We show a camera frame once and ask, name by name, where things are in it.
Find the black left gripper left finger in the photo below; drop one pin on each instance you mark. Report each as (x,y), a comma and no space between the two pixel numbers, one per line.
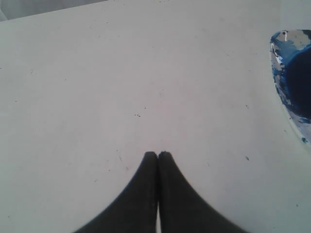
(135,208)

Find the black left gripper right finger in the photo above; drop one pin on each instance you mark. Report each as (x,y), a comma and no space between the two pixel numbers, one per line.
(181,209)

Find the square plate with blue paint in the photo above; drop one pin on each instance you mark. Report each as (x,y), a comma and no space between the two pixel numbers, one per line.
(290,56)

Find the white backdrop curtain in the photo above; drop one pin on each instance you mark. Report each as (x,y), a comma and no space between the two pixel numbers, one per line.
(11,9)

